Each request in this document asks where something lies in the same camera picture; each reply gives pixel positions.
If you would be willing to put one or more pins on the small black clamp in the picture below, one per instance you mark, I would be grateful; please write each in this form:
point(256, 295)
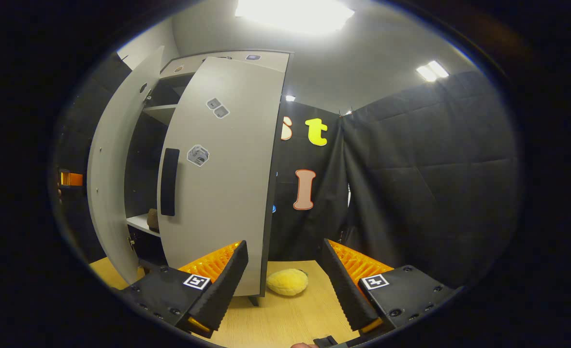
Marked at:
point(325, 342)

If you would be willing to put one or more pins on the grey shoe cabinet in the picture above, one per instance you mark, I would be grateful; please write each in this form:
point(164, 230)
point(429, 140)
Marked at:
point(270, 63)

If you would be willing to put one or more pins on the brown fuzzy shoe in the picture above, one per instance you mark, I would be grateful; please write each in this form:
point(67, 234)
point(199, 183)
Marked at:
point(153, 220)

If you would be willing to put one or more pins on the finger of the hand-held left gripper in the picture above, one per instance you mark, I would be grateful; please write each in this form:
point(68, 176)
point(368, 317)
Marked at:
point(72, 179)

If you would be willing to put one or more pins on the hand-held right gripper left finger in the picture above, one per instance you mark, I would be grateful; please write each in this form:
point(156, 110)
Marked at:
point(227, 290)

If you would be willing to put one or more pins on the grey shoe cabinet door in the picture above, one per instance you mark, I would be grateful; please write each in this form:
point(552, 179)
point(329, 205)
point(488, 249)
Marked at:
point(111, 183)
point(227, 193)

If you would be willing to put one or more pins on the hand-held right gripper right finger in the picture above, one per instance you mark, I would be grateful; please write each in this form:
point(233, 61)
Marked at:
point(345, 290)

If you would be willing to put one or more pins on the large ceiling light panel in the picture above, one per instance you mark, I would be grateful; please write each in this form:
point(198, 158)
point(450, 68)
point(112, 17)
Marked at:
point(295, 14)

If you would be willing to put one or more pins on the yellow plush toy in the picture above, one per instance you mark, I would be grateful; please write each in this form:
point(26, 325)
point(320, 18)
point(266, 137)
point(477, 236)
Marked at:
point(285, 282)

